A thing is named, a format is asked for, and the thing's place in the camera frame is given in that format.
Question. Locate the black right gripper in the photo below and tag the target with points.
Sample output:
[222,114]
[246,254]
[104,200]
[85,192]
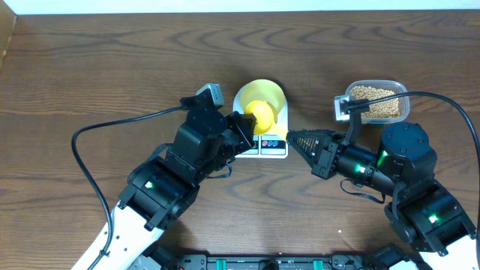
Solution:
[324,159]

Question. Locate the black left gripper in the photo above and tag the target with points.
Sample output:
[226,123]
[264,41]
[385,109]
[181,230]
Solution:
[240,139]

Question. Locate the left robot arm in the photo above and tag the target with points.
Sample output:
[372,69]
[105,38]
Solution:
[161,189]

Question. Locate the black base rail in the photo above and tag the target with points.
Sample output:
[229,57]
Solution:
[389,258]

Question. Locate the yellow measuring scoop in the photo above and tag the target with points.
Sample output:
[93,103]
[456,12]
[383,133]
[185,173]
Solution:
[266,119]

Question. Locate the yellow bowl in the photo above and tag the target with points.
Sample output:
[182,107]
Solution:
[264,90]

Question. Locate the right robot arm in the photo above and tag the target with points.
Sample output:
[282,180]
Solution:
[422,212]

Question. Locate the white digital kitchen scale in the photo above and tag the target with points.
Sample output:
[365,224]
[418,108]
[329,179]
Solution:
[266,145]

